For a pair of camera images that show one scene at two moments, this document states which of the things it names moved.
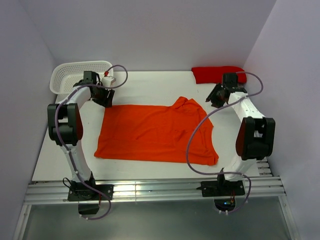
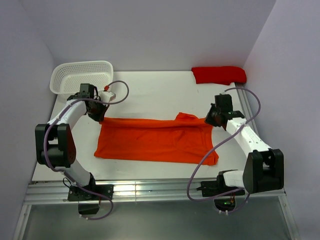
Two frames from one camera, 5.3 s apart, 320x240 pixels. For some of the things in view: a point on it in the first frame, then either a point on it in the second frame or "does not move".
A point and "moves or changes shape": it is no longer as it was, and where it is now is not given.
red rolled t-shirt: x=214 y=74 does not move
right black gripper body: x=215 y=96 to x=212 y=117
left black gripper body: x=101 y=97 to x=98 y=109
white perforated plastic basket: x=64 y=75 does not move
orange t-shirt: x=156 y=133 moves or changes shape
